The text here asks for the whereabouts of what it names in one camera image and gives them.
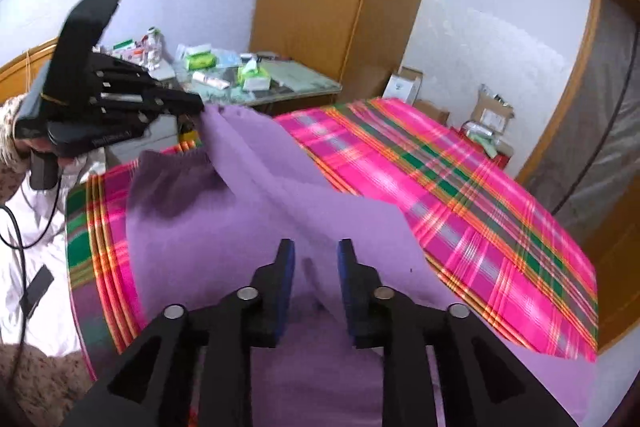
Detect white tube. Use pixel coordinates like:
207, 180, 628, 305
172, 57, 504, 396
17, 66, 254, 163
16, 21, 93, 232
192, 72, 231, 88

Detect small white box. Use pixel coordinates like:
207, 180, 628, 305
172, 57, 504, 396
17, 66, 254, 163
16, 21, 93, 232
382, 67, 423, 105

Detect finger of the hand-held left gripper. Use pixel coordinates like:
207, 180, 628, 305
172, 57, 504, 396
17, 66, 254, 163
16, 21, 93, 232
92, 52, 206, 114
97, 98, 197, 136

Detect black cable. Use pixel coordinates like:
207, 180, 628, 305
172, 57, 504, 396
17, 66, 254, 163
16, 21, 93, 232
0, 204, 31, 373

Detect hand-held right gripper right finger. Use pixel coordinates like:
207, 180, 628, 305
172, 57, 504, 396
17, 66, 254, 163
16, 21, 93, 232
337, 238, 576, 427

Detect green tissue pack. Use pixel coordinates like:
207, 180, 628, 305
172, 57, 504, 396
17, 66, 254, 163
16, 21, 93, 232
184, 49, 218, 70

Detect wooden headboard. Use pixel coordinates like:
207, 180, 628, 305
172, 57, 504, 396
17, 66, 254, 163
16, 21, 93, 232
0, 38, 58, 108

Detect person's left forearm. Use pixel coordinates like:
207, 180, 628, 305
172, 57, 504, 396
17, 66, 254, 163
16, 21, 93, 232
0, 94, 36, 208

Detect flat black device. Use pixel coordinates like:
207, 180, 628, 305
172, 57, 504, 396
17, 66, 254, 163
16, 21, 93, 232
20, 264, 55, 320

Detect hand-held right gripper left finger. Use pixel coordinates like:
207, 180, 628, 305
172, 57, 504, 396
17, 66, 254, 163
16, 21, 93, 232
62, 238, 296, 427

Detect white bedding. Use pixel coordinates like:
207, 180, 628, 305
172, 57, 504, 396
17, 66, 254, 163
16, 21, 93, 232
0, 147, 108, 358

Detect glass-topped desk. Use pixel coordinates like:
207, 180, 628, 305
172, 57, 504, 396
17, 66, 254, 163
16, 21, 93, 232
105, 57, 343, 118

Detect pink plaid blanket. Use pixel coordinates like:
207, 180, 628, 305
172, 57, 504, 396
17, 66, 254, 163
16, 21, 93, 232
65, 97, 601, 427

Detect person's patterned fleece clothing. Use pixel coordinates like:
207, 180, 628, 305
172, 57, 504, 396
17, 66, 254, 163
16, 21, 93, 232
0, 342, 96, 427

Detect purple fleece pants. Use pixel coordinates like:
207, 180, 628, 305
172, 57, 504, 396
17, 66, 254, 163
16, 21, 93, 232
125, 104, 598, 427

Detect white nightstand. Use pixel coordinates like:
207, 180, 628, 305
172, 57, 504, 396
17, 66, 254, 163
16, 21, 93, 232
107, 117, 181, 162

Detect green tissue box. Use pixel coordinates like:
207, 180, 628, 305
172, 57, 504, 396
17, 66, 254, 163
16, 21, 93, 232
237, 59, 272, 90

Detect cluster of small bottles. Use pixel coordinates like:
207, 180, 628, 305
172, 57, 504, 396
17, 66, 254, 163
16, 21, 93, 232
140, 27, 166, 68

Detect brown cardboard box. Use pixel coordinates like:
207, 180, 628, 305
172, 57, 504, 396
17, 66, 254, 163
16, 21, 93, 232
472, 84, 516, 132

